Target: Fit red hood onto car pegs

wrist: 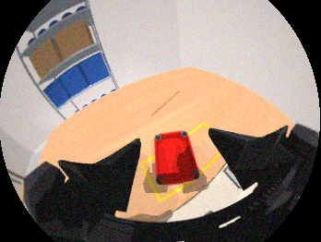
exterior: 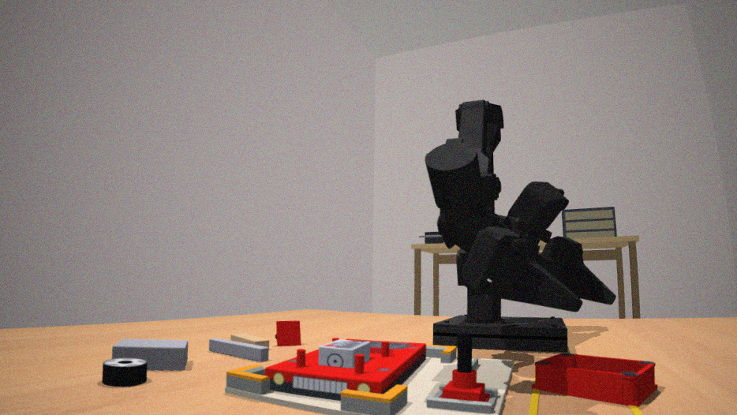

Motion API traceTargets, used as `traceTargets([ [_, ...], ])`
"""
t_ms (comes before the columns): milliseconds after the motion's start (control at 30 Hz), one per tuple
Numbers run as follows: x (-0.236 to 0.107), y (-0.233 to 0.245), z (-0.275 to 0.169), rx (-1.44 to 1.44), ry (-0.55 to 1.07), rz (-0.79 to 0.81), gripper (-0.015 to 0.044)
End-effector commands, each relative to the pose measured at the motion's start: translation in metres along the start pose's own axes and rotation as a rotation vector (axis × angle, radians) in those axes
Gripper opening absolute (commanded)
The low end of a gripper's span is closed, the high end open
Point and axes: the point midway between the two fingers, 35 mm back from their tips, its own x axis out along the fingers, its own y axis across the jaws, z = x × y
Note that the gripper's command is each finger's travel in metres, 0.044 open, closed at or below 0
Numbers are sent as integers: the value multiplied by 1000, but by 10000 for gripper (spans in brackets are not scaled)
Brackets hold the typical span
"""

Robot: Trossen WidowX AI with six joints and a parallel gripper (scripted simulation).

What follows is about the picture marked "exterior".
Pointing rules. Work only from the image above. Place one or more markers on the black tyre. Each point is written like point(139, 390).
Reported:
point(123, 372)

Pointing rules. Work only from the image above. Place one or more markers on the tan flat bar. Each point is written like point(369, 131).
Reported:
point(250, 339)

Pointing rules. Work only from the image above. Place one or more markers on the red rectangular shell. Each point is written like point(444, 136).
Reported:
point(606, 379)

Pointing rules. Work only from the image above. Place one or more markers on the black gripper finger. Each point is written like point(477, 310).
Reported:
point(581, 281)
point(520, 278)

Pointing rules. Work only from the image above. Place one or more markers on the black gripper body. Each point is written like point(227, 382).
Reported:
point(486, 244)

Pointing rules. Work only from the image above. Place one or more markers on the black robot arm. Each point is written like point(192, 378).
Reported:
point(464, 186)

